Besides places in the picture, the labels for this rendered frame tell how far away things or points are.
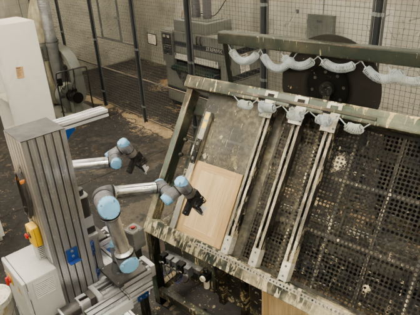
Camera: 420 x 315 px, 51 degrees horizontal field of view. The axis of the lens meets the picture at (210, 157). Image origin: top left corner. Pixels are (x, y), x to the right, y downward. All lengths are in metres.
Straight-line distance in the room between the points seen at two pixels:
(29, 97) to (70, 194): 4.09
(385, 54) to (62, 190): 2.21
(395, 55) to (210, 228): 1.74
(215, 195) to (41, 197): 1.29
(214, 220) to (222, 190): 0.23
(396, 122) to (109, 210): 1.72
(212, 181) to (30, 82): 3.90
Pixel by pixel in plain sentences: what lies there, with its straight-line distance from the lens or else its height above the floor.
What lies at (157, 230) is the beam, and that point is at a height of 0.85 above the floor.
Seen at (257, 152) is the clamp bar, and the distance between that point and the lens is 3.10.
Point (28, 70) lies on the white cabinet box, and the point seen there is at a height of 1.42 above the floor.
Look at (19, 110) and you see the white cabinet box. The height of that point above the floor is 0.91.
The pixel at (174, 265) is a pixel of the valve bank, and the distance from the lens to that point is 3.40.
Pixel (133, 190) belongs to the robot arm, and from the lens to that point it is 2.64.
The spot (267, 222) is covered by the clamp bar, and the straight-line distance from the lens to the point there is 3.00.
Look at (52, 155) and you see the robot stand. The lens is 2.54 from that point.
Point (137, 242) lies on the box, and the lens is 3.51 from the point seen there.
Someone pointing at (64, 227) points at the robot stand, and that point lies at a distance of 2.75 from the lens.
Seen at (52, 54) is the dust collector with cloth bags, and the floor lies 1.19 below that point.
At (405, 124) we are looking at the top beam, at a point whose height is 1.89.
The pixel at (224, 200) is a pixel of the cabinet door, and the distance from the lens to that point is 3.25.
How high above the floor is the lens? 2.92
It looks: 27 degrees down
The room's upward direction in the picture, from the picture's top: 3 degrees counter-clockwise
